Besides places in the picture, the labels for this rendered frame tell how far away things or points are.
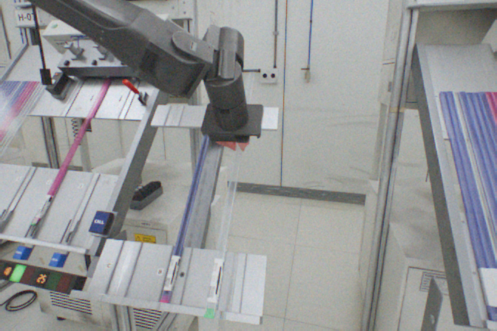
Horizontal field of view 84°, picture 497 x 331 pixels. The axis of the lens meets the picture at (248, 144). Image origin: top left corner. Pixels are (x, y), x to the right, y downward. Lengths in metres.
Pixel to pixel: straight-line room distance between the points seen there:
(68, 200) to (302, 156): 1.99
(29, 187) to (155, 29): 0.72
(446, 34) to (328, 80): 1.37
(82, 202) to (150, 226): 0.31
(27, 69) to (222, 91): 1.07
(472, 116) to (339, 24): 1.73
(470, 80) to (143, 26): 0.81
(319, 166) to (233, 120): 2.14
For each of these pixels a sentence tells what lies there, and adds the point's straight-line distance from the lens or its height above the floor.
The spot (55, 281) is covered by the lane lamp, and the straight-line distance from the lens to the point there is 0.85.
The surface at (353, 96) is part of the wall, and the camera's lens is 2.44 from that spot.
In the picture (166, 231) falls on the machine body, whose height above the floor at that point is 0.59.
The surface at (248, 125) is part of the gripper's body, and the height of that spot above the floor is 1.04.
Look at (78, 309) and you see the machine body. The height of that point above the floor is 0.13.
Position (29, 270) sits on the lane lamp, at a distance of 0.91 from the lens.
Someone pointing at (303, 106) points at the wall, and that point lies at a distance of 2.43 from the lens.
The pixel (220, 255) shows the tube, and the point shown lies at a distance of 0.47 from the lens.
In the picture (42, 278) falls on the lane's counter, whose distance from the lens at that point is 0.88.
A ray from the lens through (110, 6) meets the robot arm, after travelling 0.40.
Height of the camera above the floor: 1.13
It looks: 15 degrees down
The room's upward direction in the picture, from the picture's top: straight up
